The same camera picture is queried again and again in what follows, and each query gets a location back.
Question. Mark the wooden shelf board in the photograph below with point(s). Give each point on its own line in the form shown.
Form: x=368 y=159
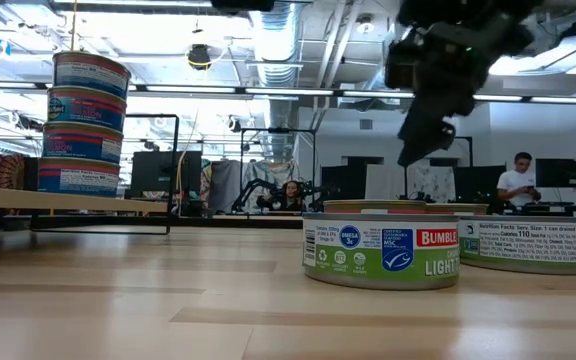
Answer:
x=68 y=201

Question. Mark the silver ventilation duct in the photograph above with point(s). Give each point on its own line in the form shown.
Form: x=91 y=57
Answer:
x=275 y=45

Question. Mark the orange patterned cloth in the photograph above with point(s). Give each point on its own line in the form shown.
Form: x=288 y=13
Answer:
x=10 y=170

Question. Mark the person in white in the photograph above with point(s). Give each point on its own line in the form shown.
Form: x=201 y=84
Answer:
x=515 y=182

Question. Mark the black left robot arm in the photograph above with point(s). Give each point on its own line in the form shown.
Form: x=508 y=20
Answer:
x=243 y=4

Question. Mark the ceiling light strip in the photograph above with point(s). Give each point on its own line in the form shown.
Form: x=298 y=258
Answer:
x=288 y=91

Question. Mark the black background robot arm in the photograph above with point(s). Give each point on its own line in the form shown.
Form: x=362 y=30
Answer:
x=318 y=190
x=242 y=197

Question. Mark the small black monitor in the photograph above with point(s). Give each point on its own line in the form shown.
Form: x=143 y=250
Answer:
x=558 y=172

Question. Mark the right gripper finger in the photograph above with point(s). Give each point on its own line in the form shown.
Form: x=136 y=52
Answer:
x=425 y=135

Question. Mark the seated person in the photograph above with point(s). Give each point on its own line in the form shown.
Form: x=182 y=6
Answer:
x=290 y=197

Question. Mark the grey draped cloth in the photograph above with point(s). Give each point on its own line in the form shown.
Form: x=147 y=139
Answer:
x=225 y=182

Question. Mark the black aluminium table frame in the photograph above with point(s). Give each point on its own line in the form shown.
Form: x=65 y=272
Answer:
x=243 y=223

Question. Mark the black background station frame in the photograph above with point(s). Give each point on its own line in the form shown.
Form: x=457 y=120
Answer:
x=278 y=130

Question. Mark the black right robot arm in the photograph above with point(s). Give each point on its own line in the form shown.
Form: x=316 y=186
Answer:
x=468 y=12

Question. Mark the black metal shelf frame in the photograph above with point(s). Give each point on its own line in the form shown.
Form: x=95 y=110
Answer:
x=174 y=175

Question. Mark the large black monitor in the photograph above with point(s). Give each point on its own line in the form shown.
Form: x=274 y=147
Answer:
x=158 y=172

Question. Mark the black partition panel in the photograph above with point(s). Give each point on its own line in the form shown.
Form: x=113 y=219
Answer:
x=348 y=185

